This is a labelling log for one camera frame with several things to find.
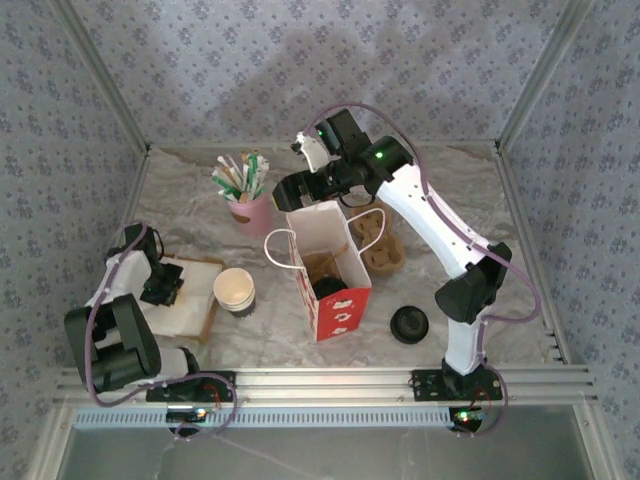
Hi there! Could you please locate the black plastic cup lid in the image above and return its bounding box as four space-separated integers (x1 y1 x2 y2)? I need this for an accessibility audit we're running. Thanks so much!
312 277 350 304

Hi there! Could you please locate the red white paper bag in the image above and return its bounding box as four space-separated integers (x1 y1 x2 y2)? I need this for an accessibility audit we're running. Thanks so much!
263 201 389 344

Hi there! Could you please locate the pink straw holder cup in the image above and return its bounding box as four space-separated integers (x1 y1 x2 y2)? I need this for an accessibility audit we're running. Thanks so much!
228 192 274 239

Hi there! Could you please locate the stack of white napkins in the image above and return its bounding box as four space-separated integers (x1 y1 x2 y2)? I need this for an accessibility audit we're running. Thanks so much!
142 257 224 339

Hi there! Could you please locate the brown napkin tray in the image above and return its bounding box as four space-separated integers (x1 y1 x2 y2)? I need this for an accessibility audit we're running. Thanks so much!
159 254 226 346

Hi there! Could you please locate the small lit circuit board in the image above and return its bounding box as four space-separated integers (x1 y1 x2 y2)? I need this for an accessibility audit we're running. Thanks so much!
449 407 489 434
166 407 209 425

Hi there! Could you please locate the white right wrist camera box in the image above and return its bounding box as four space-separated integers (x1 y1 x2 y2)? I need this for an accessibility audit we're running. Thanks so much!
292 131 329 174

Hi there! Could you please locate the aluminium frame rail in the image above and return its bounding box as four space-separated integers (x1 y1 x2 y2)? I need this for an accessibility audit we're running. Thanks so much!
102 147 154 261
492 144 574 366

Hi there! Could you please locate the aluminium frame post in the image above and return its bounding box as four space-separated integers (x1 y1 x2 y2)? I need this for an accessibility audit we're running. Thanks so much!
494 0 599 151
572 403 626 480
47 0 154 154
27 404 76 480

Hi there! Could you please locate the wide grooved aluminium rail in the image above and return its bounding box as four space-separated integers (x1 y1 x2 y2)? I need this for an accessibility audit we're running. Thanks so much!
52 364 600 407

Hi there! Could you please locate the slotted grey cable duct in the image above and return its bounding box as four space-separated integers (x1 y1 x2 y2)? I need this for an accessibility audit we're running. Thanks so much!
72 409 461 430

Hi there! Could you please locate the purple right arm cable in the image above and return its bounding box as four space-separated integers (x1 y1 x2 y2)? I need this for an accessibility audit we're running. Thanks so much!
309 102 544 437

